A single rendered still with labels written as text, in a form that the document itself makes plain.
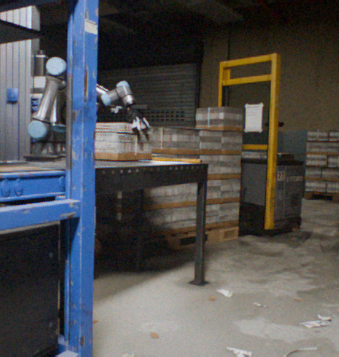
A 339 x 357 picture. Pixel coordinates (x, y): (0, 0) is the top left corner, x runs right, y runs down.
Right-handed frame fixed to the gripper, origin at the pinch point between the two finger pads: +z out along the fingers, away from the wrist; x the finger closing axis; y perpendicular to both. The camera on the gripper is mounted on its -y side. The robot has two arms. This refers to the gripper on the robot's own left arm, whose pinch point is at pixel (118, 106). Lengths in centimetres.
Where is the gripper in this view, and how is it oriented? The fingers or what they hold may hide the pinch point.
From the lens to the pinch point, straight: 391.1
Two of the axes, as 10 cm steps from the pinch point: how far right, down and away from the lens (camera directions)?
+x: 4.7, 2.1, -8.6
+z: 8.8, -0.1, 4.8
